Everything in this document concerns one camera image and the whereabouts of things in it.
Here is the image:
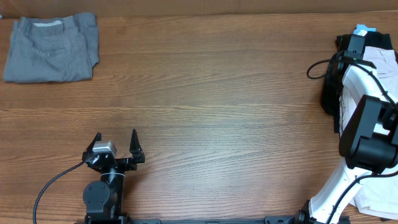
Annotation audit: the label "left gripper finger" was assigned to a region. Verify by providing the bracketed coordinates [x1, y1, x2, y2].
[129, 129, 146, 164]
[85, 132, 102, 153]

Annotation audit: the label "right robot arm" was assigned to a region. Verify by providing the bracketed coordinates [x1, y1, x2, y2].
[291, 30, 397, 223]

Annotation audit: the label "folded grey shorts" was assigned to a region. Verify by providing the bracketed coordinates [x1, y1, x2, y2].
[3, 12, 99, 83]

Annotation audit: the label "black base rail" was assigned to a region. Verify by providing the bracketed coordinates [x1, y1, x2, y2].
[74, 215, 351, 224]

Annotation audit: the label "black garment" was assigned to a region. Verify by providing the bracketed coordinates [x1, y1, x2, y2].
[320, 31, 397, 133]

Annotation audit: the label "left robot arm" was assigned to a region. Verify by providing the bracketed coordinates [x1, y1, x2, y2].
[82, 130, 145, 223]

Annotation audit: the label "beige shorts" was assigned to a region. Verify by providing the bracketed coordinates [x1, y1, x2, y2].
[339, 46, 397, 220]

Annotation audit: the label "light blue tag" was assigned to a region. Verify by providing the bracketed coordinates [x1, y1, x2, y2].
[353, 24, 377, 36]

